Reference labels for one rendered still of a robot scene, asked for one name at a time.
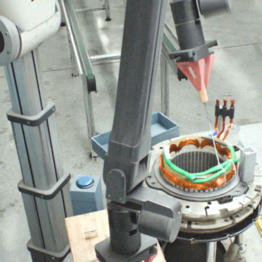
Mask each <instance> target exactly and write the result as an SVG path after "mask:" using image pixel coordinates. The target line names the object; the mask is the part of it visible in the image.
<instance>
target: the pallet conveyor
mask: <svg viewBox="0 0 262 262"><path fill-rule="evenodd" d="M58 3H59V6H60V9H61V26H62V27H64V26H67V34H68V43H69V51H70V60H71V65H72V72H73V73H72V76H73V77H74V79H78V76H79V73H80V77H81V79H82V88H83V97H84V102H85V112H86V121H87V127H88V136H89V145H90V150H91V154H90V158H92V159H93V163H99V161H98V157H99V156H98V155H97V154H96V153H95V152H94V151H93V150H92V141H91V138H92V137H94V136H97V135H100V133H99V132H97V131H95V123H94V112H93V103H92V91H95V93H96V92H97V91H96V80H95V75H94V71H93V68H92V64H91V63H93V62H102V61H110V60H115V59H120V56H121V53H112V54H107V55H99V56H90V57H89V56H88V52H87V49H86V46H85V44H84V40H83V37H82V33H81V30H80V26H79V24H78V21H77V17H76V13H83V12H92V11H97V10H105V13H106V21H110V20H111V19H110V4H109V0H104V4H103V5H102V7H96V8H86V9H76V10H74V7H73V5H72V1H71V0H58ZM64 17H65V19H64ZM64 22H65V23H64ZM165 28H166V29H167V31H168V32H169V34H171V36H172V38H173V39H174V40H175V42H176V43H177V44H178V46H179V41H178V37H177V36H176V35H175V34H174V32H173V31H172V29H171V27H169V25H168V24H167V22H166V21H165ZM74 42H75V43H74ZM176 50H177V49H176V47H175V46H174V44H173V43H172V41H171V40H170V39H169V37H168V35H167V34H166V33H165V31H164V34H163V38H162V46H161V55H160V68H161V113H162V114H163V115H165V116H166V117H168V118H169V65H170V67H171V68H172V70H173V72H174V74H175V75H176V77H177V78H178V79H179V81H181V79H186V80H188V78H187V77H186V76H185V75H184V73H183V72H182V71H181V70H180V69H179V68H178V66H177V65H176V60H177V59H179V58H181V57H180V56H179V57H177V58H176V59H169V56H168V53H171V52H174V51H176ZM76 63H77V64H76ZM77 66H78V68H79V73H77Z"/></svg>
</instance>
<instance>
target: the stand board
mask: <svg viewBox="0 0 262 262"><path fill-rule="evenodd" d="M65 223H66V226H67V232H68V237H69V242H70V248H71V253H72V259H73V261H74V262H83V261H88V260H93V259H96V252H95V247H94V245H95V244H97V243H99V242H100V241H102V240H104V239H106V238H108V237H109V236H110V234H109V227H108V217H107V209H106V210H100V211H97V212H92V213H87V214H82V215H76V216H74V217H69V218H65ZM93 230H97V232H98V237H95V238H89V239H85V238H84V232H88V231H93ZM158 245H159V243H158ZM152 262H166V260H165V257H164V255H163V253H162V251H161V248H160V245H159V250H158V255H157V256H156V257H155V258H154V260H153V261H152Z"/></svg>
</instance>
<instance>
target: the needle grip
mask: <svg viewBox="0 0 262 262"><path fill-rule="evenodd" d="M195 81H196V82H197V83H198V77H195ZM199 96H200V101H201V103H203V102H207V101H208V97H207V93H206V89H205V84H204V81H203V89H202V91H199Z"/></svg>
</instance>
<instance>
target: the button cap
mask: <svg viewBox="0 0 262 262"><path fill-rule="evenodd" d="M92 183H93V180H92V177H89V176H81V177H80V178H79V179H78V185H79V186H81V187H87V186H89V185H91V184H92Z"/></svg>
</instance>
